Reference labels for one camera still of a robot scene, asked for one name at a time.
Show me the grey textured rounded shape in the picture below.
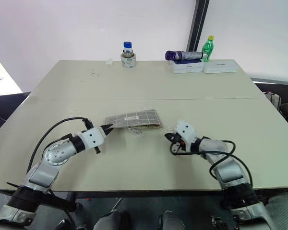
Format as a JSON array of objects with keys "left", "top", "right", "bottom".
[{"left": 263, "top": 188, "right": 288, "bottom": 230}]

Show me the small blue-capped bottle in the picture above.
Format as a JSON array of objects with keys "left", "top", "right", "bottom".
[{"left": 123, "top": 41, "right": 134, "bottom": 58}]

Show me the white box blue band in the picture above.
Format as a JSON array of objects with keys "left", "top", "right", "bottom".
[{"left": 170, "top": 59, "right": 204, "bottom": 74}]

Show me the white tape roll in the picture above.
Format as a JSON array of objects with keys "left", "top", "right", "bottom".
[{"left": 120, "top": 53, "right": 138, "bottom": 69}]

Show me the grey checked cloth pouch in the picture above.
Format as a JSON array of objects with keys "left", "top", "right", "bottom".
[{"left": 105, "top": 109, "right": 164, "bottom": 131}]

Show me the dark side desk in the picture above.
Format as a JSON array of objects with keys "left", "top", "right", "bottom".
[{"left": 0, "top": 92, "right": 32, "bottom": 140}]

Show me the plain white flat box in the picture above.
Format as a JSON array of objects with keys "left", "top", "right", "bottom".
[{"left": 203, "top": 59, "right": 238, "bottom": 74}]

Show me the folded purple grey umbrella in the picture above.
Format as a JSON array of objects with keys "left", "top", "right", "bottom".
[{"left": 165, "top": 50, "right": 208, "bottom": 61}]

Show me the light striped bag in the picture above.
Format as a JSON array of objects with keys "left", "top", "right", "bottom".
[{"left": 264, "top": 92, "right": 283, "bottom": 111}]

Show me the dark window frame post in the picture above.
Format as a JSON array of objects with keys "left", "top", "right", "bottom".
[{"left": 185, "top": 0, "right": 210, "bottom": 59}]

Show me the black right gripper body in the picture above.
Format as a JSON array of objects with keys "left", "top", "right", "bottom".
[{"left": 174, "top": 134, "right": 186, "bottom": 151}]

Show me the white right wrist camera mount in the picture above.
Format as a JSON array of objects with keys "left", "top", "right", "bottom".
[{"left": 172, "top": 120, "right": 198, "bottom": 153}]

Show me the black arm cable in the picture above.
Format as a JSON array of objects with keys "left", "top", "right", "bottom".
[
  {"left": 170, "top": 139, "right": 254, "bottom": 190},
  {"left": 26, "top": 116, "right": 95, "bottom": 174}
]

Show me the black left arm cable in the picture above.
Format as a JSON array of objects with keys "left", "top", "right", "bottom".
[{"left": 26, "top": 116, "right": 95, "bottom": 174}]

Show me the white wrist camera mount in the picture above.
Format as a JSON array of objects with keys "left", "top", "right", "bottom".
[
  {"left": 79, "top": 126, "right": 107, "bottom": 153},
  {"left": 172, "top": 120, "right": 198, "bottom": 153}
]

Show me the green bottle yellow cap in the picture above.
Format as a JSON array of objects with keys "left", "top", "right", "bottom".
[{"left": 201, "top": 35, "right": 216, "bottom": 63}]

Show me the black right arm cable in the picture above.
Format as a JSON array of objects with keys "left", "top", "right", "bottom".
[{"left": 170, "top": 139, "right": 254, "bottom": 190}]

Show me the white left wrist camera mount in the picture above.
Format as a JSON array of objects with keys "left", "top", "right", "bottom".
[{"left": 79, "top": 126, "right": 107, "bottom": 153}]

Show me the dark grey rounded shape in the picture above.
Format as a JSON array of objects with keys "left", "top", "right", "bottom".
[
  {"left": 93, "top": 210, "right": 133, "bottom": 230},
  {"left": 156, "top": 210, "right": 186, "bottom": 230}
]

